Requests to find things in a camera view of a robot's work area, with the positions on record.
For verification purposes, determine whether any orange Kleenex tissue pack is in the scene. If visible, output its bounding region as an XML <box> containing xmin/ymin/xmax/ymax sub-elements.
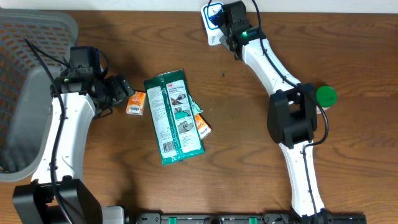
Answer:
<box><xmin>126</xmin><ymin>91</ymin><xmax>146</xmax><ymax>116</ymax></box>

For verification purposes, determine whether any green white 3M package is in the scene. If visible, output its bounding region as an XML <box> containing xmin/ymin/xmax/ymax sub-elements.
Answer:
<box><xmin>144</xmin><ymin>70</ymin><xmax>205</xmax><ymax>166</ymax></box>

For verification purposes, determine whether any small orange snack box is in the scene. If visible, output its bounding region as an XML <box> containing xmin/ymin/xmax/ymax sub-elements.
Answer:
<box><xmin>195</xmin><ymin>114</ymin><xmax>212</xmax><ymax>140</ymax></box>

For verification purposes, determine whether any green lid white jar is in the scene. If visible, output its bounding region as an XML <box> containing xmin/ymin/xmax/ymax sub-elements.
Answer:
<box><xmin>316</xmin><ymin>86</ymin><xmax>338</xmax><ymax>110</ymax></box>

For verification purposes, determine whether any teal wet wipes packet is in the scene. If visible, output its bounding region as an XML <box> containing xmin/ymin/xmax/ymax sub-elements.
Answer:
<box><xmin>190</xmin><ymin>101</ymin><xmax>203</xmax><ymax>116</ymax></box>

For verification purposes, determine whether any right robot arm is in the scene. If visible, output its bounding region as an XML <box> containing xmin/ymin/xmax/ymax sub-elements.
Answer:
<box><xmin>220</xmin><ymin>26</ymin><xmax>325</xmax><ymax>223</ymax></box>

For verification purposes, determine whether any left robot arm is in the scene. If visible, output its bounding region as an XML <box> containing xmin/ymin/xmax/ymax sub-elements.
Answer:
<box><xmin>12</xmin><ymin>75</ymin><xmax>134</xmax><ymax>223</ymax></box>

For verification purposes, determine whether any white barcode scanner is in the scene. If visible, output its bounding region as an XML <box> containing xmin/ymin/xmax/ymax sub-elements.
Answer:
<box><xmin>200</xmin><ymin>2</ymin><xmax>223</xmax><ymax>46</ymax></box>

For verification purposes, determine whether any grey plastic shopping basket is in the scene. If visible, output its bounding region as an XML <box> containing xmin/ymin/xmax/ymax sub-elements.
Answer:
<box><xmin>1</xmin><ymin>9</ymin><xmax>78</xmax><ymax>182</ymax></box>

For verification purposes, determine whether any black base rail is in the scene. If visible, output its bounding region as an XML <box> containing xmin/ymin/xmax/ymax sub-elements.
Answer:
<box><xmin>131</xmin><ymin>211</ymin><xmax>367</xmax><ymax>224</ymax></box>

